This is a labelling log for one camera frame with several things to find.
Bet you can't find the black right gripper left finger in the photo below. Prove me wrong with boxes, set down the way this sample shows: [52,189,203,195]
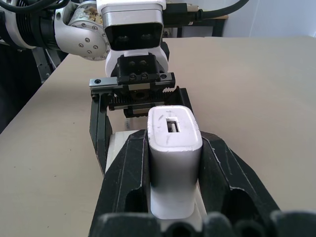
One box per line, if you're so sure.
[88,129,152,237]

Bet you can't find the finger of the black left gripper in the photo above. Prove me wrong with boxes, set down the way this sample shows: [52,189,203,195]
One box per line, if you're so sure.
[89,91,114,177]
[163,86,196,117]

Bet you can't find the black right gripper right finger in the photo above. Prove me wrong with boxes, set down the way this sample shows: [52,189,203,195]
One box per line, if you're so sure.
[197,130,281,218]

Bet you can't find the white usb charger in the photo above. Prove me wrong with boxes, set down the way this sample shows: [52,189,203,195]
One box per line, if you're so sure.
[147,105,203,220]

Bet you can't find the white power strip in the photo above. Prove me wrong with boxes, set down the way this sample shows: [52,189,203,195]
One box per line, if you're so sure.
[105,131,208,218]

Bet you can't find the black framed wooden desk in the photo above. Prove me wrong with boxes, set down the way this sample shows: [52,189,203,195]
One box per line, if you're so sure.
[162,14,229,39]

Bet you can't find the dark metal rack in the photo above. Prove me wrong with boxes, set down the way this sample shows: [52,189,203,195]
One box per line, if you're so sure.
[0,40,68,134]

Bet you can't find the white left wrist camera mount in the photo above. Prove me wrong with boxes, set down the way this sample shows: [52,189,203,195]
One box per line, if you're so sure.
[96,0,170,78]

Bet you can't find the black cable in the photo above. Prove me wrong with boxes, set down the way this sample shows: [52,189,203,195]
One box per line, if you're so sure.
[162,0,316,26]
[0,0,72,12]

